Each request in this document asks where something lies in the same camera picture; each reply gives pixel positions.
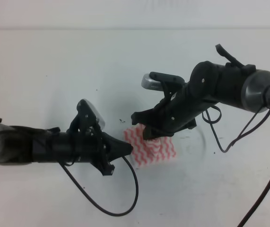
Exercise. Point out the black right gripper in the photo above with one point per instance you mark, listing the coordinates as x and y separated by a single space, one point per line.
171 115

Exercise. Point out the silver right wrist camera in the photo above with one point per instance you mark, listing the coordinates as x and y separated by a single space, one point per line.
168 84

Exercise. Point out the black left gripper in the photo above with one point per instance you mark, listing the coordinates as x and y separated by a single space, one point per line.
85 143

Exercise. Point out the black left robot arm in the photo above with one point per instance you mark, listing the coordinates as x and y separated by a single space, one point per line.
21 145

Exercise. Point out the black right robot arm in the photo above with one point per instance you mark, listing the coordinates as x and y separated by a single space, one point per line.
233 84

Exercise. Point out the pink white wavy striped towel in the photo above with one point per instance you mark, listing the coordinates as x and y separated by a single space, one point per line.
148 152

